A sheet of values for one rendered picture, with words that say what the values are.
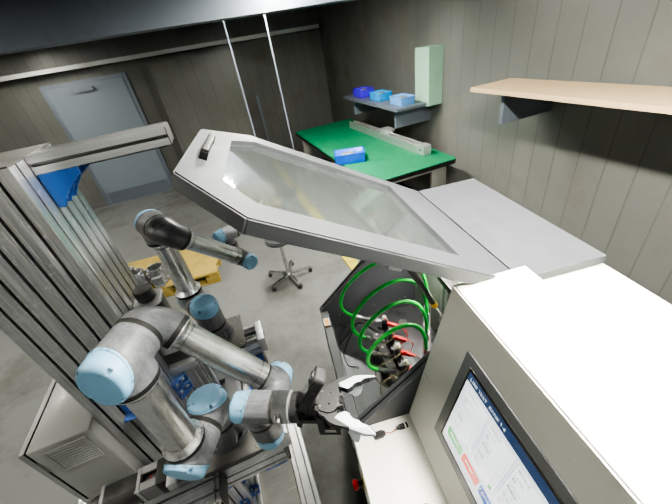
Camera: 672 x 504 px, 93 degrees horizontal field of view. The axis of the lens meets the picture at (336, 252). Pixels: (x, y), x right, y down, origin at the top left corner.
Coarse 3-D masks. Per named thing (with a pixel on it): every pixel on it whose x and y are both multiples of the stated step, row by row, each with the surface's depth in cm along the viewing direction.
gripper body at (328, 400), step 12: (324, 396) 75; (336, 396) 75; (312, 408) 74; (324, 408) 72; (336, 408) 72; (300, 420) 76; (312, 420) 76; (324, 420) 74; (324, 432) 75; (336, 432) 74
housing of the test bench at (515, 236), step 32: (448, 192) 144; (480, 192) 140; (480, 224) 119; (512, 224) 116; (544, 224) 113; (512, 256) 101; (544, 256) 99; (576, 256) 97; (576, 288) 90; (608, 288) 89; (640, 288) 87; (608, 320) 80; (640, 320) 79; (640, 352) 72
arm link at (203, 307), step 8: (200, 296) 146; (208, 296) 146; (192, 304) 142; (200, 304) 142; (208, 304) 142; (216, 304) 144; (192, 312) 140; (200, 312) 139; (208, 312) 140; (216, 312) 143; (200, 320) 141; (208, 320) 142; (216, 320) 144; (224, 320) 150; (208, 328) 144; (216, 328) 146
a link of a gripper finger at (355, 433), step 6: (342, 414) 71; (348, 414) 70; (342, 420) 69; (348, 420) 69; (354, 420) 69; (354, 426) 68; (360, 426) 68; (366, 426) 67; (348, 432) 71; (354, 432) 68; (360, 432) 67; (366, 432) 67; (372, 432) 67; (354, 438) 70
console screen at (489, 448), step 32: (480, 384) 77; (448, 416) 91; (480, 416) 78; (512, 416) 68; (448, 448) 92; (480, 448) 78; (512, 448) 68; (480, 480) 78; (512, 480) 68; (544, 480) 60
